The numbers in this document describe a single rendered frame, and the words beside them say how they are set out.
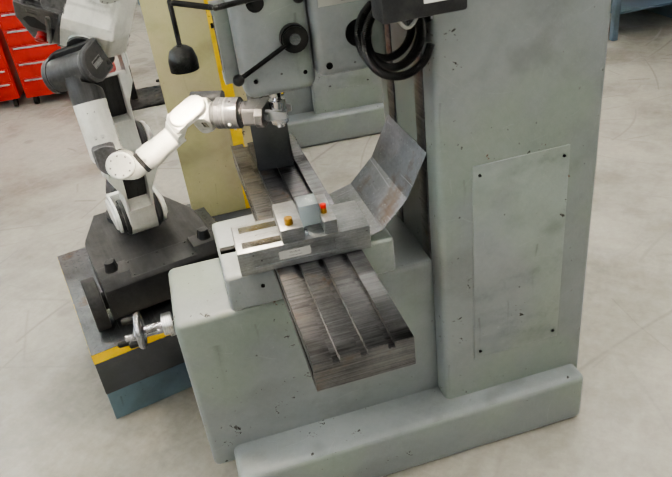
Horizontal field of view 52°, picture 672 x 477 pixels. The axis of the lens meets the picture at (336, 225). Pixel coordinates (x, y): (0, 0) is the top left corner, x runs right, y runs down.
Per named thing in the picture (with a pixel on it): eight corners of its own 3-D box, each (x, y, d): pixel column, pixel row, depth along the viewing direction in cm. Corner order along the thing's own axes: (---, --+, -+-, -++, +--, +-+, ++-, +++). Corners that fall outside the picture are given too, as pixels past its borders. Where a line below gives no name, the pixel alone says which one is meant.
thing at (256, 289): (233, 314, 196) (224, 280, 190) (218, 253, 225) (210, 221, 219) (397, 271, 205) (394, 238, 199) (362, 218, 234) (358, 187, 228)
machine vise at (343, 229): (241, 277, 176) (233, 241, 170) (235, 248, 189) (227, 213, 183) (372, 247, 181) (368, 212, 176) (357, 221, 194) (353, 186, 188)
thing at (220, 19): (225, 85, 180) (209, 3, 169) (223, 80, 183) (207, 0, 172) (240, 82, 180) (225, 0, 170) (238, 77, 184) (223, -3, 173)
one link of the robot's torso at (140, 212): (112, 221, 272) (85, 126, 237) (161, 205, 279) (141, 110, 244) (124, 247, 263) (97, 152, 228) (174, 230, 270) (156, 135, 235)
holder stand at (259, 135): (258, 171, 228) (247, 115, 218) (255, 145, 247) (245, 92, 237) (294, 165, 229) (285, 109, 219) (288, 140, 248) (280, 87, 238)
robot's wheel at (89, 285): (91, 313, 260) (75, 270, 250) (104, 309, 262) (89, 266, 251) (102, 342, 244) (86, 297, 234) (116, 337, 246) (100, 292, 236)
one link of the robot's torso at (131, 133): (100, 163, 247) (58, 33, 226) (148, 149, 253) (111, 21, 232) (108, 175, 234) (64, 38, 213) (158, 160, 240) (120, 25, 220)
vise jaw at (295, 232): (282, 244, 174) (280, 231, 172) (273, 217, 187) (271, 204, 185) (305, 239, 175) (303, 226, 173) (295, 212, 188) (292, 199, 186)
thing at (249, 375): (213, 468, 225) (171, 327, 194) (203, 401, 252) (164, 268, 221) (441, 401, 239) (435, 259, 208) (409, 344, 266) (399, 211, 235)
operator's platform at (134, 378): (84, 327, 320) (56, 256, 300) (220, 275, 344) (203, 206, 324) (122, 435, 259) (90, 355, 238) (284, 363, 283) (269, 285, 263)
